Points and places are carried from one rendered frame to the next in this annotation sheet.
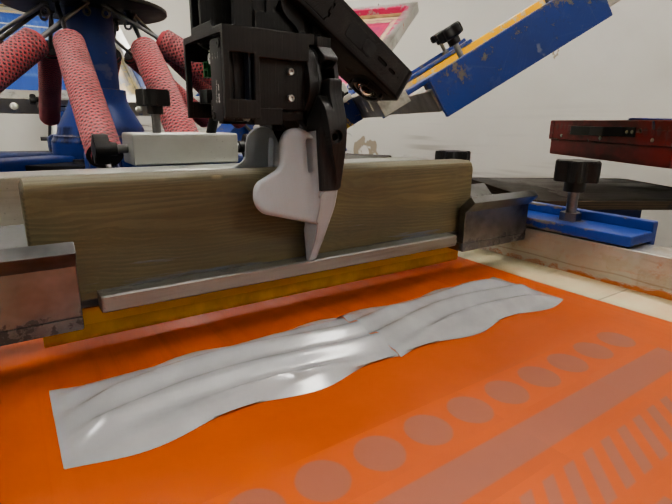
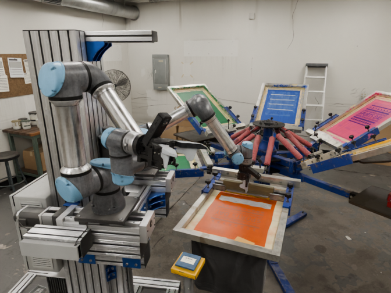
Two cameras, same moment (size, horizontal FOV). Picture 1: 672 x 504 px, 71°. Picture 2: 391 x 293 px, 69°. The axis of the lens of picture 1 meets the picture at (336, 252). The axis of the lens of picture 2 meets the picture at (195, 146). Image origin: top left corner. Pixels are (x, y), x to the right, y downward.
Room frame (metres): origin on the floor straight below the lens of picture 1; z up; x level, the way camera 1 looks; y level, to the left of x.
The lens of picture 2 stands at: (-0.95, -1.30, 1.93)
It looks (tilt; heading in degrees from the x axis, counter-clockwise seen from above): 18 degrees down; 57
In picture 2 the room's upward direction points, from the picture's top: straight up
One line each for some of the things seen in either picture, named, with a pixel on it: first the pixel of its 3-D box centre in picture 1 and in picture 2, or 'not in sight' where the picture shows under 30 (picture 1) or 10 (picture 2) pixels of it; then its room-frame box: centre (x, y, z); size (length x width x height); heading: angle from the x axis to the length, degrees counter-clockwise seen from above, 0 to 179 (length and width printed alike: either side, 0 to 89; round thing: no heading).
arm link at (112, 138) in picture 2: not in sight; (119, 140); (-0.67, -0.40, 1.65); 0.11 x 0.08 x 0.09; 114
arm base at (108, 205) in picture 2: not in sight; (107, 196); (-0.65, -0.11, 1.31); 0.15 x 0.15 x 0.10
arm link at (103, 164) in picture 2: not in sight; (103, 173); (-0.66, -0.11, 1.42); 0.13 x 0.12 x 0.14; 24
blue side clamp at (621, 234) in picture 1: (500, 229); (288, 199); (0.54, -0.19, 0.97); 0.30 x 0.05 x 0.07; 35
